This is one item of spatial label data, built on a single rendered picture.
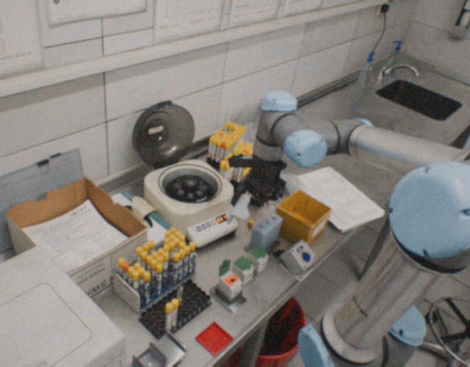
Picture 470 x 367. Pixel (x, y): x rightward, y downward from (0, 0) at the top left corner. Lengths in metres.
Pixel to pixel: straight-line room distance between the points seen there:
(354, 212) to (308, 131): 0.73
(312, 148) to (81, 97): 0.69
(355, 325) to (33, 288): 0.56
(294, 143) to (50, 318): 0.54
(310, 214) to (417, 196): 0.89
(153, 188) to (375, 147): 0.71
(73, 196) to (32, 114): 0.27
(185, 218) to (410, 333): 0.67
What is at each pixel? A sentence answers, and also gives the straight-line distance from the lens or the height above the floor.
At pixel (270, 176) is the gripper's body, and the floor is 1.23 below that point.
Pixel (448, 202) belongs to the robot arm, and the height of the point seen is 1.53.
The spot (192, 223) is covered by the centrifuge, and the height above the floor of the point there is 0.94.
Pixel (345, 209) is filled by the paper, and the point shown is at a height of 0.89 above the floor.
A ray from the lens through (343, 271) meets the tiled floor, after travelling 2.64.
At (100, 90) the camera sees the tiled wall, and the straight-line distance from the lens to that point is 1.31.
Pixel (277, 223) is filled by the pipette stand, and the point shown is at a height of 0.97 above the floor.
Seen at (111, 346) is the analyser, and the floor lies 1.17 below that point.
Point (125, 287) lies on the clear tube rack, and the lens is 1.14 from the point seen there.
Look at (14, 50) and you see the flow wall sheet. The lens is 1.14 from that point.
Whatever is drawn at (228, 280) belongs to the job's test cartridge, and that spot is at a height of 0.95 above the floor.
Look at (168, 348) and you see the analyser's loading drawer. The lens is 1.06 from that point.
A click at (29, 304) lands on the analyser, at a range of 0.83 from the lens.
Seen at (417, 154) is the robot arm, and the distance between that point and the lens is 0.81.
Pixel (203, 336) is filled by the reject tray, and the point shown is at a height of 0.88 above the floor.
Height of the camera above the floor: 1.81
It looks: 36 degrees down
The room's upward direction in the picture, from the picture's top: 10 degrees clockwise
